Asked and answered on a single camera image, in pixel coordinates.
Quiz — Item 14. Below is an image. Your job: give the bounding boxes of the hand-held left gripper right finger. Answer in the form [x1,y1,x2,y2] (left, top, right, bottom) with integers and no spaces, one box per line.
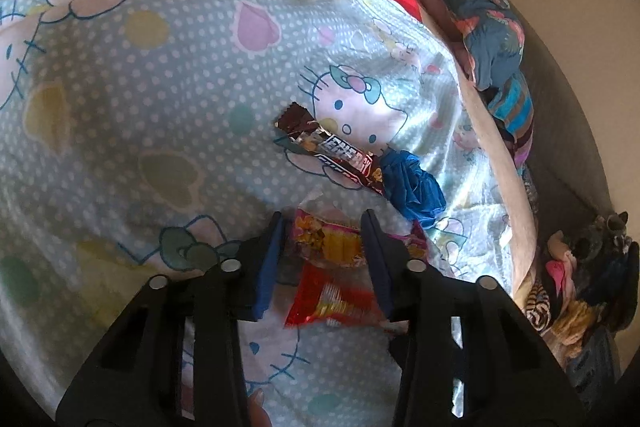
[361,208,586,427]

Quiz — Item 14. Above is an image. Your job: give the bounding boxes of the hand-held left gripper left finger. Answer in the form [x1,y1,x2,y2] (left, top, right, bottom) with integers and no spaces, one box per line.
[55,209,288,427]

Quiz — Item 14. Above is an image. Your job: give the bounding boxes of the yellow red snack packet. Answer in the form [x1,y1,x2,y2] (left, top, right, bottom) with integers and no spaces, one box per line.
[292,208,431,269]

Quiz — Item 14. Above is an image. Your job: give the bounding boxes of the person's left hand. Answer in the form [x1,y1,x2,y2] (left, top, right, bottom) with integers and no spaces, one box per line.
[248,389,274,427]

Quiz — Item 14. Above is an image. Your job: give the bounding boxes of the crumpled blue plastic bag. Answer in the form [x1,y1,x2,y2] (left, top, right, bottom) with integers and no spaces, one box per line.
[379,149,447,228]

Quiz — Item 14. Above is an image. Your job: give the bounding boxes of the brown snack bar wrapper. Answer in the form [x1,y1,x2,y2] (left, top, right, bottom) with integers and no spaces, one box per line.
[274,103,388,196]

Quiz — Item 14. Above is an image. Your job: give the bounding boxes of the zebra striped cloth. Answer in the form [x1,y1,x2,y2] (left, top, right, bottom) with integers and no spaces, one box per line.
[521,279,555,334]

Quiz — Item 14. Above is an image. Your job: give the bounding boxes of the dark patterned cloth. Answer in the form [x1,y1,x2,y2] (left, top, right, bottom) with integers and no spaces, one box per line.
[519,161,540,214]

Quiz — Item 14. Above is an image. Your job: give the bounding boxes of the pink cloth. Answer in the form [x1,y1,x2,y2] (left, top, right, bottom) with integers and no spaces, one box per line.
[544,231,577,299]

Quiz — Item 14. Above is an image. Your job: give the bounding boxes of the light blue cartoon printed blanket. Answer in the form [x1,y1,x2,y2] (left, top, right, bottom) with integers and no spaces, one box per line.
[0,0,516,425]

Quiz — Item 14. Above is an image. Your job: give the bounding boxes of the yellow patterned cloth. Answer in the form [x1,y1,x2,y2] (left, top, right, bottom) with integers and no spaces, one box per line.
[551,301,602,349]

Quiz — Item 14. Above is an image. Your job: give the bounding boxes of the striped colourful blanket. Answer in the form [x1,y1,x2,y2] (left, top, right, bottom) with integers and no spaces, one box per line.
[482,72,536,168]

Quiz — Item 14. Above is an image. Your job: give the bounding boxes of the grey stuffed toy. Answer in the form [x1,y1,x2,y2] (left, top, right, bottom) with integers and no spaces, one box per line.
[575,211,632,259]

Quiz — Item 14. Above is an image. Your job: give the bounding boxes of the dark blue cloth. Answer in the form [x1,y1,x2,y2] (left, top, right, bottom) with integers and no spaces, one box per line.
[575,241,640,329]

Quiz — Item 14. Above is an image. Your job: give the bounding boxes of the blue floral blanket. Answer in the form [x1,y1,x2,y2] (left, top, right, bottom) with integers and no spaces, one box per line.
[405,0,526,90]

